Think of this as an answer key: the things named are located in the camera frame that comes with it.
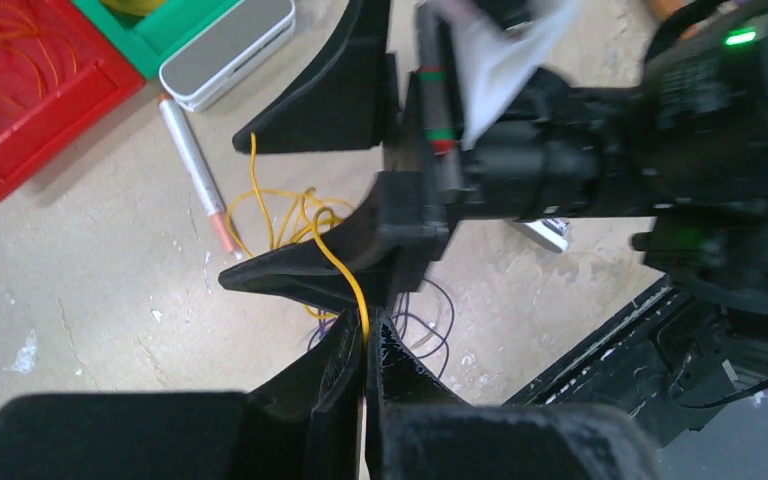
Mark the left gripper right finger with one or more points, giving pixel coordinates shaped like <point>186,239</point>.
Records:
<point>417,428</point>

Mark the red plastic bin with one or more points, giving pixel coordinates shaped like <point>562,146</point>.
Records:
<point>59,75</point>

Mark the white grey stapler case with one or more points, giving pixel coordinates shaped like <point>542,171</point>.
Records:
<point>226,51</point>

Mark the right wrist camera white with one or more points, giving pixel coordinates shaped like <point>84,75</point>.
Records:
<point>496,60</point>

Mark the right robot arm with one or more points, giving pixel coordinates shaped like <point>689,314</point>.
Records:
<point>686,146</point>

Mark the green plastic bin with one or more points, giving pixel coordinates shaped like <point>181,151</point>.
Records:
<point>146,42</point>

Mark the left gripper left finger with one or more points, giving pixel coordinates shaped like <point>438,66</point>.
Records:
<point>304,423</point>

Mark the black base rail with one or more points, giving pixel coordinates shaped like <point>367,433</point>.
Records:
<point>669,360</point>

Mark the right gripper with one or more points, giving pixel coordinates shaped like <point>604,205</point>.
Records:
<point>555,151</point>

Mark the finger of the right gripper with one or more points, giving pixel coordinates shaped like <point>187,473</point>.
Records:
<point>387,243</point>

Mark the white marker orange cap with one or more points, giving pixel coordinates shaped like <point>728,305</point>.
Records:
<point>199,172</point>

